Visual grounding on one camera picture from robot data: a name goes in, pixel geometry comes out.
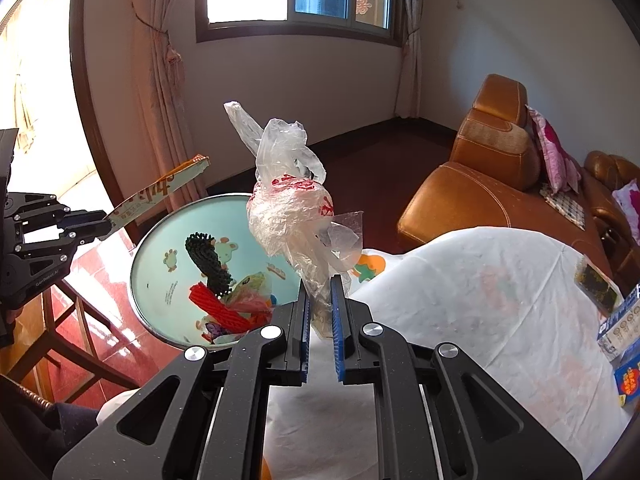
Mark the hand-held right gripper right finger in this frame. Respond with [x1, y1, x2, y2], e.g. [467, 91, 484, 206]
[330, 274, 583, 480]

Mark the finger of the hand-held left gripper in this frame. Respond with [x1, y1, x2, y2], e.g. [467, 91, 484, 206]
[6, 193, 110, 234]
[15, 227, 114, 261]

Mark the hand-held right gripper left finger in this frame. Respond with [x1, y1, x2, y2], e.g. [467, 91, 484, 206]
[52, 275, 312, 480]

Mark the pink purple plastic bag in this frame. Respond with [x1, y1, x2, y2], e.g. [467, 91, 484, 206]
[202, 294, 275, 339]

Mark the orange snack wrapper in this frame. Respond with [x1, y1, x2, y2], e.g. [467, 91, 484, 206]
[105, 154, 211, 233]

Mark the pale green plastic bag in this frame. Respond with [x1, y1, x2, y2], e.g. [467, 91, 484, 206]
[227, 271, 273, 306]

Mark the mint green cartoon basin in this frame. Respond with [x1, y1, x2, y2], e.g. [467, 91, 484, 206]
[129, 193, 306, 351]

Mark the red foam fruit net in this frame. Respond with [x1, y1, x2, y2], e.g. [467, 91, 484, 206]
[189, 282, 273, 333]

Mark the black foam fruit net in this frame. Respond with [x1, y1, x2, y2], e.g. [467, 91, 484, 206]
[185, 232, 235, 297]

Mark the clear red-print plastic bag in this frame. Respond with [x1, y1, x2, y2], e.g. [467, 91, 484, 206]
[223, 101, 365, 338]

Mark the red wooden chair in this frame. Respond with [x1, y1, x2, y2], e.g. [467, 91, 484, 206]
[10, 230, 201, 411]

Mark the brown wicker chair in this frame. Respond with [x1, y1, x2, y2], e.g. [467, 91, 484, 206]
[0, 372, 56, 411]

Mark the pinkish beige curtain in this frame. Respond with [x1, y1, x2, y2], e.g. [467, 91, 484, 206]
[400, 0, 426, 120]
[132, 0, 208, 201]

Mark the white orange-print tablecloth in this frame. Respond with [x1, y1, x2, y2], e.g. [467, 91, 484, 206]
[95, 226, 631, 480]

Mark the person's dark clothed leg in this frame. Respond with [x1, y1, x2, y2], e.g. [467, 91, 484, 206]
[0, 375, 101, 480]

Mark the brown leather chaise sofa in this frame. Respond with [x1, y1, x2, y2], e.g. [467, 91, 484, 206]
[397, 74, 621, 271]

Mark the checkered cloth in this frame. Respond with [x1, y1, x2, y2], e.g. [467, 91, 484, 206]
[539, 182, 587, 231]

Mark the dark seaweed snack packet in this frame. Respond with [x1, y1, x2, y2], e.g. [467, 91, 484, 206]
[572, 255, 626, 318]

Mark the pink floral pillow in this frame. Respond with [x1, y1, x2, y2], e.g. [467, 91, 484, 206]
[612, 177, 640, 246]
[525, 105, 583, 196]

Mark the tall white carton box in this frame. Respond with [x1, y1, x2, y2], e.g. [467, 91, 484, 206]
[596, 284, 640, 363]

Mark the blue milk carton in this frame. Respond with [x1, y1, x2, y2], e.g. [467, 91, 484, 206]
[612, 352, 640, 408]

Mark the brown leather long sofa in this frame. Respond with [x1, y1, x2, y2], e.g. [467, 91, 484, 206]
[582, 150, 640, 281]

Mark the brown wooden door frame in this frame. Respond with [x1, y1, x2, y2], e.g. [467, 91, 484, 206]
[70, 0, 143, 246]

